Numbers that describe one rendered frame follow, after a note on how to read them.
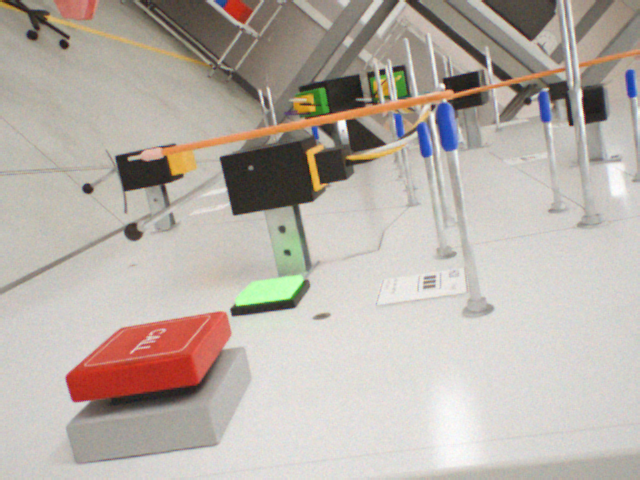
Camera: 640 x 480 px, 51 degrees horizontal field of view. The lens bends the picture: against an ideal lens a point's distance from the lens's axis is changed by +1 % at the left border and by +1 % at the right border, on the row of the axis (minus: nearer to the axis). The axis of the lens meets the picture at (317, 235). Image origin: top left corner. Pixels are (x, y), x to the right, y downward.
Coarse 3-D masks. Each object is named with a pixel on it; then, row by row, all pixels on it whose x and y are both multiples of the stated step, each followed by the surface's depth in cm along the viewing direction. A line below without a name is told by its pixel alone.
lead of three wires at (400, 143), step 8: (424, 112) 48; (424, 120) 47; (408, 136) 45; (416, 136) 45; (392, 144) 44; (400, 144) 44; (368, 152) 44; (376, 152) 44; (384, 152) 43; (392, 152) 44; (352, 160) 44; (360, 160) 44; (368, 160) 44
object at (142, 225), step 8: (248, 168) 43; (216, 176) 46; (208, 184) 46; (192, 192) 47; (200, 192) 47; (184, 200) 47; (168, 208) 47; (176, 208) 47; (152, 216) 48; (160, 216) 48; (144, 224) 48; (144, 232) 48
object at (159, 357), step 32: (192, 320) 28; (224, 320) 28; (96, 352) 26; (128, 352) 26; (160, 352) 25; (192, 352) 24; (96, 384) 24; (128, 384) 24; (160, 384) 24; (192, 384) 24
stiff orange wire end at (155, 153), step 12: (420, 96) 30; (432, 96) 30; (444, 96) 29; (360, 108) 31; (372, 108) 31; (384, 108) 31; (396, 108) 31; (312, 120) 32; (324, 120) 32; (336, 120) 32; (252, 132) 33; (264, 132) 33; (276, 132) 33; (192, 144) 34; (204, 144) 34; (216, 144) 34; (144, 156) 35; (156, 156) 35
